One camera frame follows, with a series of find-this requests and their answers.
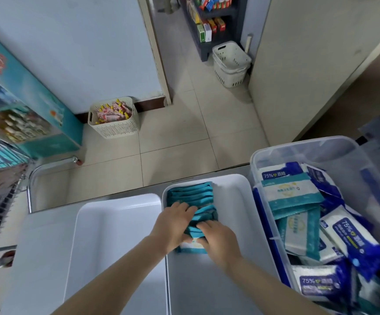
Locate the person's right hand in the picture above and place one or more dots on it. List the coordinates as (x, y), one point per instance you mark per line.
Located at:
(221, 244)

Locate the white plastic tray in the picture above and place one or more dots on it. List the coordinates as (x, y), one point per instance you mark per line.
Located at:
(111, 252)
(235, 206)

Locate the pile of pink snack sachets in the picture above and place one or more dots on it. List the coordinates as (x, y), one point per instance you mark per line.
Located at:
(114, 111)

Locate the beige counter cabinet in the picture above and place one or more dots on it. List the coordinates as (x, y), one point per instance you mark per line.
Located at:
(308, 62)

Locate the person's left fingers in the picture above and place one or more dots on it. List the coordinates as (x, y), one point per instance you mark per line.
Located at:
(185, 210)

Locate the teal display stand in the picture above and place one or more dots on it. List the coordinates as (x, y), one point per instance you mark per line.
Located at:
(42, 104)

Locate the person's left forearm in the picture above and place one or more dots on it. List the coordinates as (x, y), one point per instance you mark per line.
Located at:
(117, 275)

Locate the person's right fingers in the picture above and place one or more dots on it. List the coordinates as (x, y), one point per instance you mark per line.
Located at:
(203, 231)

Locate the person's right forearm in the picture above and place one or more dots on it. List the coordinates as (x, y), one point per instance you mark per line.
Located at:
(268, 288)

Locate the cream slotted basket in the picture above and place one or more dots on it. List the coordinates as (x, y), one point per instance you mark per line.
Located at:
(117, 127)

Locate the beige door frame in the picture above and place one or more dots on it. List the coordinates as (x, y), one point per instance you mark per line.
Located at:
(157, 52)

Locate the teal white wipe packet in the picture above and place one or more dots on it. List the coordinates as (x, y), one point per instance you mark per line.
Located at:
(291, 193)
(299, 232)

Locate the person's left hand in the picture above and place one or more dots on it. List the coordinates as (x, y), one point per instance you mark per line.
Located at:
(170, 226)

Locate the clear plastic storage bin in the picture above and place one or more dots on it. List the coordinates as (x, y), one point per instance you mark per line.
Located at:
(308, 149)

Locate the rows of colourful boxes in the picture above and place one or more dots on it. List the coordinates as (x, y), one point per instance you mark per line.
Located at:
(209, 27)

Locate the pile of blue wipe packs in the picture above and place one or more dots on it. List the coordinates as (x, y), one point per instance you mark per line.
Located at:
(357, 246)

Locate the white slotted basket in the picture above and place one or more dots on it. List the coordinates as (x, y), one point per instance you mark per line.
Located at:
(231, 67)

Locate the row of teal wipe packets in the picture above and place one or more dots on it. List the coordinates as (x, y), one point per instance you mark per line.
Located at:
(198, 198)

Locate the dark grey shelf rack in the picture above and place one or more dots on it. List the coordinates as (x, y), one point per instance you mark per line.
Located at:
(209, 45)

